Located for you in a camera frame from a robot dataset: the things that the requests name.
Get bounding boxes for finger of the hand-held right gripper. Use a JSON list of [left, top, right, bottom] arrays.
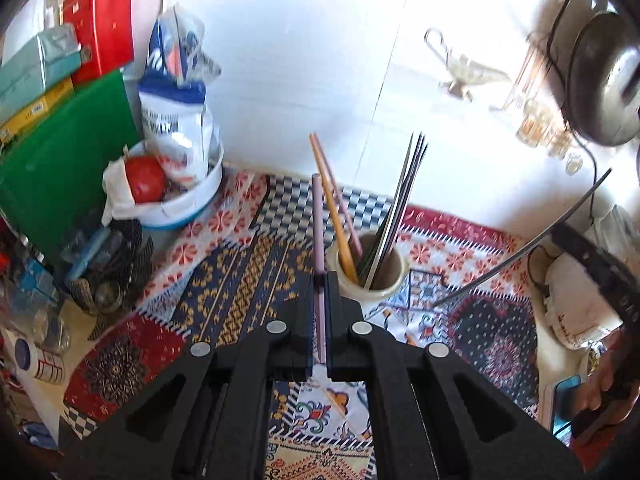
[[550, 221, 626, 301]]

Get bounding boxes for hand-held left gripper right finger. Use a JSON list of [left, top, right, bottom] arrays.
[[326, 271, 587, 480]]

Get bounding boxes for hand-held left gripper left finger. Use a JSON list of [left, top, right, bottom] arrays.
[[60, 271, 321, 480]]

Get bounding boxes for white cup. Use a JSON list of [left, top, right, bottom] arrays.
[[326, 232, 405, 307]]

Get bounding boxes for pink chopstick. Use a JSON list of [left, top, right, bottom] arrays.
[[310, 173, 330, 367], [327, 182, 363, 258]]

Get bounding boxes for dark green chopstick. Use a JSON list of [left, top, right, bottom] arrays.
[[362, 131, 417, 281]]

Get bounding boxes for teal chopstick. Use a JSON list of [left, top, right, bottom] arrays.
[[372, 134, 425, 286]]

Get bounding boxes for person's right hand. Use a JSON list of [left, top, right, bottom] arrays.
[[580, 327, 640, 426]]

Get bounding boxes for white electric cooker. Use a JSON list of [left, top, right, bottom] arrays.
[[530, 205, 628, 351]]

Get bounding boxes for patterned tablecloth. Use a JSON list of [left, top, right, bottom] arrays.
[[60, 167, 546, 480]]

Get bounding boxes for blue smartphone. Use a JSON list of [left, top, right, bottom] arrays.
[[550, 374, 584, 437]]

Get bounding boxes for white bowl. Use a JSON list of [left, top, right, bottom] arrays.
[[112, 140, 225, 232]]

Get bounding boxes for black wok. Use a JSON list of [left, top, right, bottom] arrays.
[[567, 10, 640, 147]]

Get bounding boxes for small metal cup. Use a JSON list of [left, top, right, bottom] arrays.
[[94, 280, 124, 312]]

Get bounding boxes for red tomato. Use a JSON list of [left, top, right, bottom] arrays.
[[125, 156, 168, 204]]

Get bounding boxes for glass jar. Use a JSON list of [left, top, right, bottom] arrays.
[[32, 309, 72, 354]]

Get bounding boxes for blue white plastic bag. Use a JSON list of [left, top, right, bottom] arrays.
[[137, 4, 224, 187]]

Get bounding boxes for white bottle with blue cap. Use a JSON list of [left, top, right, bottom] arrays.
[[12, 337, 67, 387]]

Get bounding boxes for green box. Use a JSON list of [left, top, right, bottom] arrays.
[[0, 70, 144, 262]]

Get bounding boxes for yellow flat box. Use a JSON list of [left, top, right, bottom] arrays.
[[0, 77, 76, 144]]

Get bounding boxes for red tin box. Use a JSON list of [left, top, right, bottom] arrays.
[[62, 0, 135, 87]]

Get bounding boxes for teal tissue box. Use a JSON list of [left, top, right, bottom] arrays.
[[0, 24, 84, 122]]

